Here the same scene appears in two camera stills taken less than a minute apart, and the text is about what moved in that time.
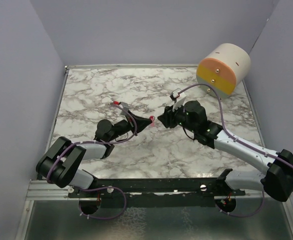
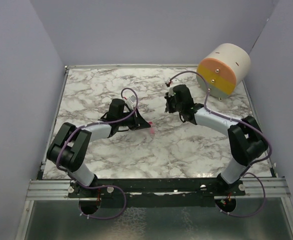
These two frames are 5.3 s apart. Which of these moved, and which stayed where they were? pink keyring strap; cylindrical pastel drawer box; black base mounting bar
Moved: pink keyring strap
Stayed: cylindrical pastel drawer box; black base mounting bar
